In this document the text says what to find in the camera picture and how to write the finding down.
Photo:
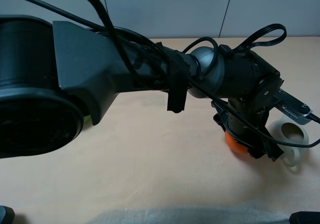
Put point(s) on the orange mandarin fruit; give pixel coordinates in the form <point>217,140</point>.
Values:
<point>235,146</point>

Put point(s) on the beige ceramic teapot without lid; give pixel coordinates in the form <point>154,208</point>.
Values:
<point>286,130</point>

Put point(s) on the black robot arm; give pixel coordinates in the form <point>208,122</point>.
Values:
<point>54,75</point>

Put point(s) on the black object bottom right corner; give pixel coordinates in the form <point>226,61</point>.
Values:
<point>305,217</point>

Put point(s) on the black object bottom left corner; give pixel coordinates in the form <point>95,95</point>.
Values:
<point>7,215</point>

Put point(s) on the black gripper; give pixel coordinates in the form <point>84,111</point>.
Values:
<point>247,127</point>

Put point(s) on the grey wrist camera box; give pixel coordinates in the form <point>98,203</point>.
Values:
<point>291,106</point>

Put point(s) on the green lime fruit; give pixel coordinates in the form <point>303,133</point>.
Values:
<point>86,119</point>

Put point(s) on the black object corner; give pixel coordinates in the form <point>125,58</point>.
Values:
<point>305,217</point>
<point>7,215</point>

